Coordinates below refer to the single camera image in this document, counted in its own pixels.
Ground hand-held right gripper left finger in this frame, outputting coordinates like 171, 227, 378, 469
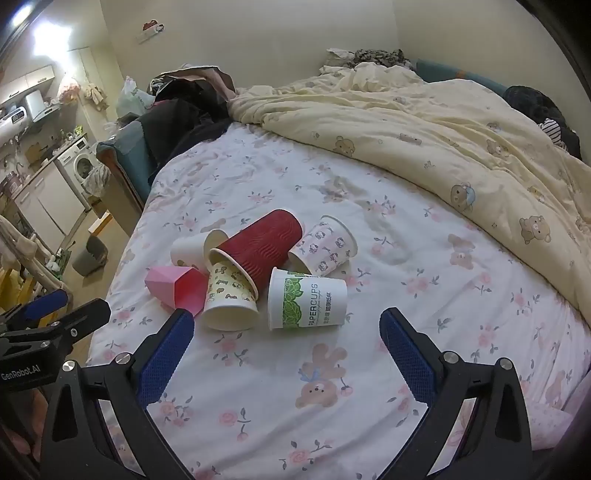
39, 308, 197, 480

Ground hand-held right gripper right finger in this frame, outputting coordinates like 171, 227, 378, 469
379, 308, 550, 480

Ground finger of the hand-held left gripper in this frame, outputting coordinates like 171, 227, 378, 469
0, 299, 112, 355
0, 288, 70, 331

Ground white cup with green label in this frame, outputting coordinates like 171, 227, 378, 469
268, 267, 348, 331

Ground pink faceted cup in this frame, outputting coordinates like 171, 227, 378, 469
144, 265, 209, 318

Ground yellow printed paper cup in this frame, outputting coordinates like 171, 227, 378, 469
202, 258, 260, 331

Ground plain white paper cup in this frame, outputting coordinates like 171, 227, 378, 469
170, 229, 227, 269

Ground white cup with pink print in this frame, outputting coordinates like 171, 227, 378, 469
288, 215, 359, 278

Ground red ribbed paper cup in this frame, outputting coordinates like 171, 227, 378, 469
209, 209, 306, 296

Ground white rack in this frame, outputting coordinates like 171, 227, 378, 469
0, 216, 71, 296

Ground grey trash bin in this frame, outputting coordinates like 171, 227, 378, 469
72, 235, 110, 278

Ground white floor cabinet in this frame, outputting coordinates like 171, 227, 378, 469
14, 161, 87, 251

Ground white washing machine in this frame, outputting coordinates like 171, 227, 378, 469
55, 135, 100, 205

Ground white water heater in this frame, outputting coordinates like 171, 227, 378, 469
0, 106, 29, 140

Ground range hood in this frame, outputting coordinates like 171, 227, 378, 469
23, 90, 62, 123

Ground floral white bed sheet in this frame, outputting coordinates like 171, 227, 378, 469
85, 122, 580, 480

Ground beige hanging cloth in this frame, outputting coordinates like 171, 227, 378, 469
83, 83, 110, 112

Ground pink hanging bag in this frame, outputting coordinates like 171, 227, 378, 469
57, 75, 82, 103

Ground pile of dark clothes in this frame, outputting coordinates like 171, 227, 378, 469
139, 66, 240, 182

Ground white plastic bag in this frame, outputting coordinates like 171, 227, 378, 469
115, 76, 156, 119

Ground cream bear-print blanket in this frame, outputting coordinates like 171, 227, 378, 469
228, 62, 591, 365

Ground striped garment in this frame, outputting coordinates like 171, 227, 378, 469
538, 119, 570, 149

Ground dark clothing heap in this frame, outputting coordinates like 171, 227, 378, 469
503, 85, 583, 158

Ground dark patterned pillow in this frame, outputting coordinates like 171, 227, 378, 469
325, 47, 416, 71

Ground white wall cabinets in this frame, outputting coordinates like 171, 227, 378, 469
0, 65, 56, 99

